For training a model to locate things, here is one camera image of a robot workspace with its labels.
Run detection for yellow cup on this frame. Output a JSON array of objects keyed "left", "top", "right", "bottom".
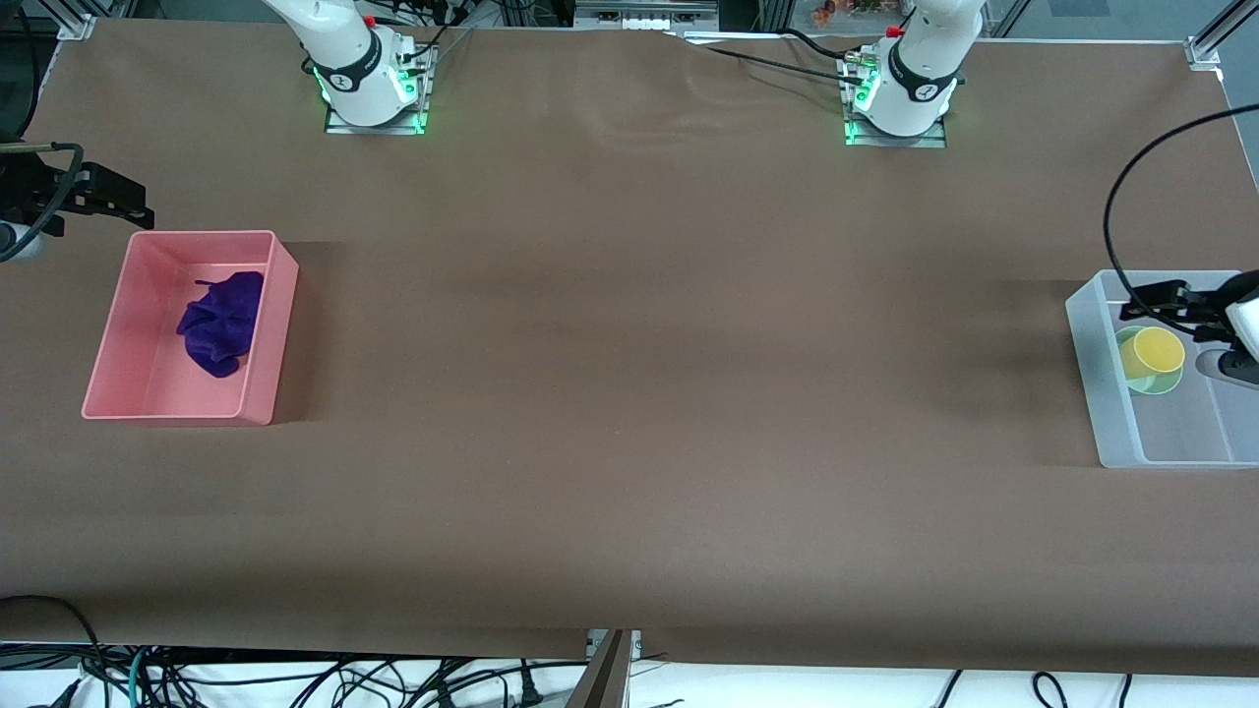
[{"left": 1119, "top": 326, "right": 1186, "bottom": 383}]

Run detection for green bowl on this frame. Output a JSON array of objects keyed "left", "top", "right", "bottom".
[{"left": 1114, "top": 324, "right": 1184, "bottom": 396}]

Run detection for purple cloth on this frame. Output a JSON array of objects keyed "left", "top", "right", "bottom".
[{"left": 177, "top": 270, "right": 267, "bottom": 380}]

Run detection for translucent white plastic bin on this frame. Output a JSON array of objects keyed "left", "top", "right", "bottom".
[{"left": 1065, "top": 269, "right": 1259, "bottom": 470}]

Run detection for pink plastic bin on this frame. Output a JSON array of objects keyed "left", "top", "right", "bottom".
[{"left": 81, "top": 230, "right": 300, "bottom": 427}]

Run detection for orange background object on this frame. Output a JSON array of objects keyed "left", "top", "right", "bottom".
[{"left": 811, "top": 0, "right": 891, "bottom": 29}]

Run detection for white power strip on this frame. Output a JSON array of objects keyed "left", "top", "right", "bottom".
[{"left": 575, "top": 0, "right": 719, "bottom": 30}]

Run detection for wooden board under table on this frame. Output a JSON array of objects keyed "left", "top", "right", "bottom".
[{"left": 569, "top": 629, "right": 632, "bottom": 708}]

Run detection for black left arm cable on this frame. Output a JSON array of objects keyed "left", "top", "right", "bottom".
[{"left": 1103, "top": 103, "right": 1259, "bottom": 330}]

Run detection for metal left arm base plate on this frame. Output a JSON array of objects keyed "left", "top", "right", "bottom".
[{"left": 843, "top": 54, "right": 948, "bottom": 149}]

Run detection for black looped floor cable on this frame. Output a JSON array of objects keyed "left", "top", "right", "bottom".
[{"left": 0, "top": 594, "right": 104, "bottom": 679}]

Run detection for black cable on table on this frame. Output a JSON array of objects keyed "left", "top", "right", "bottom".
[{"left": 679, "top": 29, "right": 862, "bottom": 85}]

